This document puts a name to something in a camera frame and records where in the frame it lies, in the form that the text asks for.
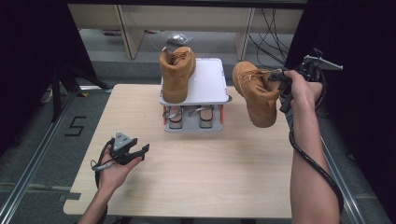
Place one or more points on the person's left hand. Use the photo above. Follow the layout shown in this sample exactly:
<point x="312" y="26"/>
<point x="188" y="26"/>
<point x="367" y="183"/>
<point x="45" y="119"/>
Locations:
<point x="115" y="175"/>

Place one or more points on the person's right hand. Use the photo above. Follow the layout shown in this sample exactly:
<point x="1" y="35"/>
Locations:
<point x="305" y="91"/>

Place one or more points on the aluminium floor rail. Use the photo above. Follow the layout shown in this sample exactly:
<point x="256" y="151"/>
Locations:
<point x="37" y="186"/>
<point x="39" y="155"/>
<point x="355" y="213"/>

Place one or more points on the tan suede boot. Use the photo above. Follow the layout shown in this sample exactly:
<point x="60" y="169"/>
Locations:
<point x="258" y="93"/>
<point x="177" y="74"/>

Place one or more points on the beige desk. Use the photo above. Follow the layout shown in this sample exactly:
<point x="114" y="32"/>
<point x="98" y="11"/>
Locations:
<point x="186" y="17"/>

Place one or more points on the dark curtain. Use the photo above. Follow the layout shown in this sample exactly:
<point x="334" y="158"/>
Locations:
<point x="25" y="62"/>
<point x="367" y="109"/>

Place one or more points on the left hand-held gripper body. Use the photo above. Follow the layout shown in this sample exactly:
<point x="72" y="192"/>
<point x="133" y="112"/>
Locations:
<point x="123" y="149"/>

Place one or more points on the grey two-tier shoe rack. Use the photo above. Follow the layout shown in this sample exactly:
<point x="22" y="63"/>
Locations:
<point x="210" y="84"/>

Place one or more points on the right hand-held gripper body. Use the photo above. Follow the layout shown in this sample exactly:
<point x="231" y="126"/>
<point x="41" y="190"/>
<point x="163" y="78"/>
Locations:
<point x="316" y="67"/>

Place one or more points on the black metal stand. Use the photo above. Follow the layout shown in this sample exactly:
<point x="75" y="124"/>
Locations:
<point x="56" y="93"/>

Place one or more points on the clear plastic bag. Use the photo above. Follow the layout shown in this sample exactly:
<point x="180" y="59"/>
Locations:
<point x="179" y="39"/>

